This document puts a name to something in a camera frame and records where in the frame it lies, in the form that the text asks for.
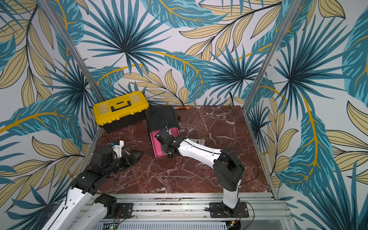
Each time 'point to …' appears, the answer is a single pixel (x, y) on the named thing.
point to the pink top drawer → (157, 148)
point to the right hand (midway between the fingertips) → (167, 144)
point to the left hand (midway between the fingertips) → (138, 158)
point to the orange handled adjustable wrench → (184, 107)
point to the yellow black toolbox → (118, 112)
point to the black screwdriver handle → (178, 117)
